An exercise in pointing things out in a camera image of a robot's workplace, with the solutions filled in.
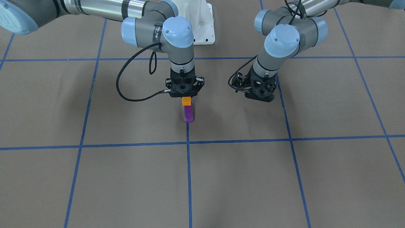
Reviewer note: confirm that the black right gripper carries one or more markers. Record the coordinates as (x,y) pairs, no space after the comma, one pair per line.
(200,83)

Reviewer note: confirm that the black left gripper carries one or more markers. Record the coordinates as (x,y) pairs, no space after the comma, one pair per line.
(247,83)

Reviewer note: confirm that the orange trapezoid block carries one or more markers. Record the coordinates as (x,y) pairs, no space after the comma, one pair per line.
(186,101)

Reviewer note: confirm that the purple trapezoid block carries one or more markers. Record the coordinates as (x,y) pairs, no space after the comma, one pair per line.
(188,114)

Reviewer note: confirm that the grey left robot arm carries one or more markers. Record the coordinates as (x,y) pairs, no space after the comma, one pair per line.
(289,30)

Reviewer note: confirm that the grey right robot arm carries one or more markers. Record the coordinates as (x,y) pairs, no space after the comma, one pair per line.
(145,24)

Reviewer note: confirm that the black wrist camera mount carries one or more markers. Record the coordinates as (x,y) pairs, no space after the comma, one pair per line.
(261,89)

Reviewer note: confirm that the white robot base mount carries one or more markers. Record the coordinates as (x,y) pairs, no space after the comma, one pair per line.
(200,15)

